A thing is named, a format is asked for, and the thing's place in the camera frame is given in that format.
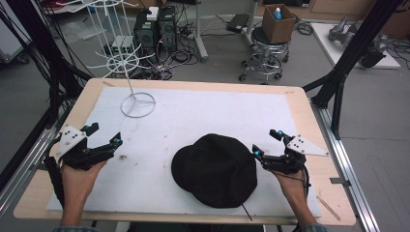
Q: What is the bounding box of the black computer tower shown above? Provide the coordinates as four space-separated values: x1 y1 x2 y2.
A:
157 5 178 54
132 9 160 64

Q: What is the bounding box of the person's left hand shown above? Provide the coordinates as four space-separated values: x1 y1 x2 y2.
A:
60 159 108 198

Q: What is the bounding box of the coiled black cable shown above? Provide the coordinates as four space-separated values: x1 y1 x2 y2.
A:
294 19 314 37

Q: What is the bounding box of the wooden stick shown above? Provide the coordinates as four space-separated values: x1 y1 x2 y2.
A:
316 195 341 222

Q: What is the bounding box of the black hat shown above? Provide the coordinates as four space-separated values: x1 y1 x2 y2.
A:
170 132 259 209

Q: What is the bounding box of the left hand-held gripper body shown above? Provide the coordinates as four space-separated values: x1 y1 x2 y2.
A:
56 124 116 171

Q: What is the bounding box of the cardboard box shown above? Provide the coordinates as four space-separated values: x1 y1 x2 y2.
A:
261 3 298 45

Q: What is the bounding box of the chrome rolling stool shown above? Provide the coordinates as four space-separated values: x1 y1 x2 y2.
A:
237 26 290 84

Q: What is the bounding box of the black frame post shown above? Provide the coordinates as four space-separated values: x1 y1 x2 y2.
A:
302 0 405 141
0 0 95 192

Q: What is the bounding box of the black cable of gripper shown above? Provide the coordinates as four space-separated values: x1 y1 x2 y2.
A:
44 136 66 209
276 160 312 202

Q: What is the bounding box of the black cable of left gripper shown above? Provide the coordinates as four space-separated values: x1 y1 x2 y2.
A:
44 136 66 209

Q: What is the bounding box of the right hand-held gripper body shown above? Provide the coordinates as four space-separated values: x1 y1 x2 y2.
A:
262 133 330 175

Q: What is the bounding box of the white floor board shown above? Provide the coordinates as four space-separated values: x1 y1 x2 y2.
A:
309 21 402 70

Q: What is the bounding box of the white foam mat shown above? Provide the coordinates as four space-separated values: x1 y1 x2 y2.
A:
45 86 323 219

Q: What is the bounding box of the grey table leg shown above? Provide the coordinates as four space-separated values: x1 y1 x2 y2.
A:
193 0 210 63
243 0 260 46

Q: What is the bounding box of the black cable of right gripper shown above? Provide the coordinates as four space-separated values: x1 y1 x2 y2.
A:
276 160 312 202

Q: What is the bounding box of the thin black cable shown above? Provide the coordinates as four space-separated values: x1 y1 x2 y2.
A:
241 202 254 223

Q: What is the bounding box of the tangle of floor cables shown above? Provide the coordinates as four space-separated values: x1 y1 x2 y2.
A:
130 18 201 81

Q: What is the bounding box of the white and green box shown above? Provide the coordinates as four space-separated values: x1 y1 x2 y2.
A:
110 34 135 56

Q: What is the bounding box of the person's right hand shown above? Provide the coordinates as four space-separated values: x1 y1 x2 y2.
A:
271 168 308 201

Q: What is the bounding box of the white wire hat rack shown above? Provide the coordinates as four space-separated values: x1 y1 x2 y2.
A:
55 0 158 119

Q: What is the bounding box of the small metal bracket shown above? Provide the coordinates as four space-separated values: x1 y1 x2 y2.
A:
329 177 352 188

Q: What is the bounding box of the aluminium rail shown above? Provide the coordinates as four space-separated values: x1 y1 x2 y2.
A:
309 99 382 232
0 124 67 216

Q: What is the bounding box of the black flat device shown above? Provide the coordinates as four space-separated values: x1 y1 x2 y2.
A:
225 13 250 34

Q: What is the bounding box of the white device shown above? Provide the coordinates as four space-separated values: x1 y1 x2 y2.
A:
145 6 161 22

